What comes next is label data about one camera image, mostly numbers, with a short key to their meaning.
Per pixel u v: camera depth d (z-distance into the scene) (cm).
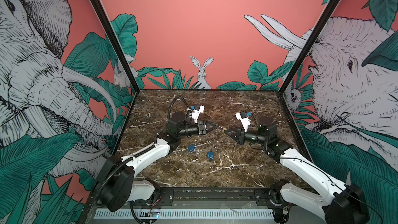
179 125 60
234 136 69
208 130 67
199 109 70
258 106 111
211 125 71
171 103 111
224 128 73
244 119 66
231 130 72
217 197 75
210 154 88
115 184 41
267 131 58
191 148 90
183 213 70
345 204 39
